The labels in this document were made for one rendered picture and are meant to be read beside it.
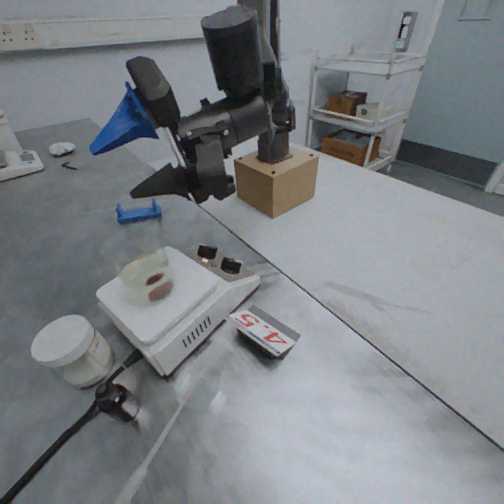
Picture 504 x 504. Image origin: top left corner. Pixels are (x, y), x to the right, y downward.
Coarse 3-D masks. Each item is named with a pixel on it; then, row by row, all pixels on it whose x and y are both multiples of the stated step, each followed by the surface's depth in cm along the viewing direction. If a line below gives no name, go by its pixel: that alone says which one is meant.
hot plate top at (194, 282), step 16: (176, 256) 38; (176, 272) 35; (192, 272) 35; (208, 272) 35; (112, 288) 33; (176, 288) 33; (192, 288) 33; (208, 288) 33; (112, 304) 32; (128, 304) 31; (160, 304) 31; (176, 304) 31; (192, 304) 31; (128, 320) 30; (144, 320) 30; (160, 320) 30; (176, 320) 30; (144, 336) 28
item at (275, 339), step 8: (240, 320) 36; (248, 320) 37; (256, 320) 38; (248, 328) 34; (256, 328) 35; (264, 328) 36; (264, 336) 34; (272, 336) 35; (280, 336) 36; (272, 344) 33; (280, 344) 33; (288, 344) 34
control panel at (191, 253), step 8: (192, 256) 41; (216, 256) 44; (224, 256) 45; (200, 264) 39; (208, 264) 40; (216, 264) 41; (216, 272) 38; (224, 272) 39; (240, 272) 41; (248, 272) 42; (232, 280) 37
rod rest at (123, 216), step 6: (156, 204) 62; (120, 210) 60; (132, 210) 62; (138, 210) 62; (144, 210) 62; (150, 210) 62; (156, 210) 61; (120, 216) 59; (126, 216) 60; (132, 216) 60; (138, 216) 60; (144, 216) 61; (150, 216) 61; (120, 222) 60
